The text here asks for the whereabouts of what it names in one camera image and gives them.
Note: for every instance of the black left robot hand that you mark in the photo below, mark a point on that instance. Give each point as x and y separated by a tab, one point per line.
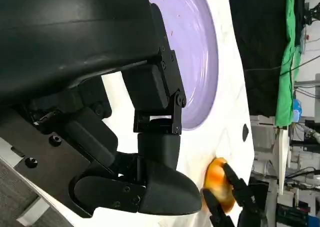
62	37

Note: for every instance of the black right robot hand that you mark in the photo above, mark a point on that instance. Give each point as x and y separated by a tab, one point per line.
246	199

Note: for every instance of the orange and white bread roll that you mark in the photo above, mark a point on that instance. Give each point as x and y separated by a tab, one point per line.
217	177

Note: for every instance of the black table grommet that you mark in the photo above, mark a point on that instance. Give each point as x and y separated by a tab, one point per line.
245	133

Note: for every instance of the blue background item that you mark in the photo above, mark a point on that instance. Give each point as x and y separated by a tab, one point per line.
298	110

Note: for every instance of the green cloth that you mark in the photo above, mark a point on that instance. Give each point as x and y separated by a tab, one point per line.
287	87

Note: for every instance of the lilac plate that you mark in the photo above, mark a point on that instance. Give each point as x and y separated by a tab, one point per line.
195	62

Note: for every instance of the black backdrop cloth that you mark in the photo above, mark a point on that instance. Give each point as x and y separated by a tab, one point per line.
260	37

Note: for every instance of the white slanted post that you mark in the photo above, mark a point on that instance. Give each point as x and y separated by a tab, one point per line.
282	157

